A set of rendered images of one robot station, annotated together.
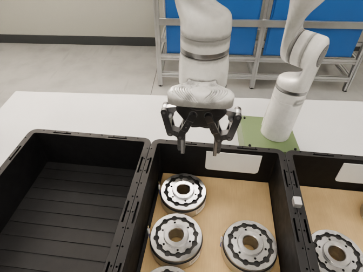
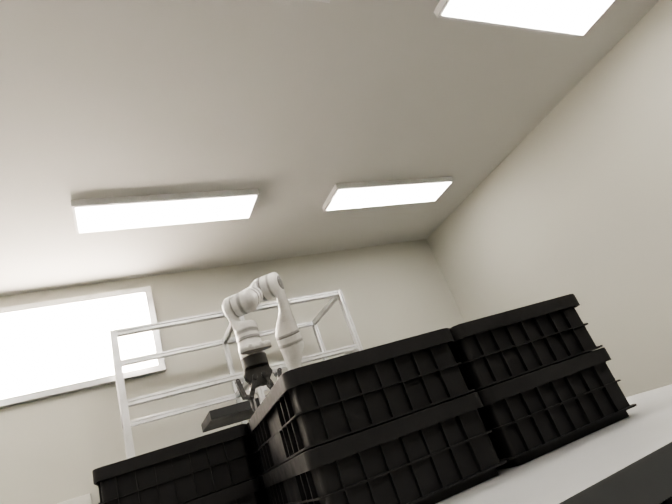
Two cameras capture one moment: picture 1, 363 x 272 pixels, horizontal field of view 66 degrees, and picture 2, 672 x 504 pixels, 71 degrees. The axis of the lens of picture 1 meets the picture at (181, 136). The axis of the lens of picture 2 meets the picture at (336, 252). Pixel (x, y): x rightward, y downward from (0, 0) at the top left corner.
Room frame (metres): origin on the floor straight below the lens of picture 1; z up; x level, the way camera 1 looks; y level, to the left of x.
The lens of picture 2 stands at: (-0.94, 0.42, 0.79)
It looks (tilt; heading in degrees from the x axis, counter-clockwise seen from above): 23 degrees up; 327
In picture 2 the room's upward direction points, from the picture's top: 20 degrees counter-clockwise
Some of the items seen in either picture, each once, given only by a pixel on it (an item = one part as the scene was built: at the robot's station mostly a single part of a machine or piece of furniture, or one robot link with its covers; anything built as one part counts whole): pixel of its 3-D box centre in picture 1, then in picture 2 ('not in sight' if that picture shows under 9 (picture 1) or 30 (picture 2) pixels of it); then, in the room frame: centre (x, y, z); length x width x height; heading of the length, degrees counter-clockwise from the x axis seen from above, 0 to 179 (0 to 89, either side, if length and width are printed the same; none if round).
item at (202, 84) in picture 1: (202, 68); (251, 345); (0.37, -0.03, 1.17); 0.11 x 0.09 x 0.06; 173
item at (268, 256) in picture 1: (249, 244); not in sight; (0.26, -0.13, 0.86); 0.10 x 0.10 x 0.01
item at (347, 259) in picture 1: (336, 253); not in sight; (0.24, -0.29, 0.86); 0.05 x 0.05 x 0.01
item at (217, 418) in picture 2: not in sight; (287, 399); (2.42, -0.90, 1.32); 1.20 x 0.45 x 0.06; 87
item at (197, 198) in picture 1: (183, 191); not in sight; (0.39, 0.00, 0.86); 0.10 x 0.10 x 0.01
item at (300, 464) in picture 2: not in sight; (368, 473); (-0.13, -0.01, 0.76); 0.40 x 0.30 x 0.12; 173
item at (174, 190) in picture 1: (183, 189); not in sight; (0.39, 0.00, 0.86); 0.05 x 0.05 x 0.01
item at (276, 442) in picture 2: not in sight; (348, 412); (-0.13, -0.01, 0.87); 0.40 x 0.30 x 0.11; 173
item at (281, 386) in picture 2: not in sight; (339, 385); (-0.13, -0.01, 0.92); 0.40 x 0.30 x 0.02; 173
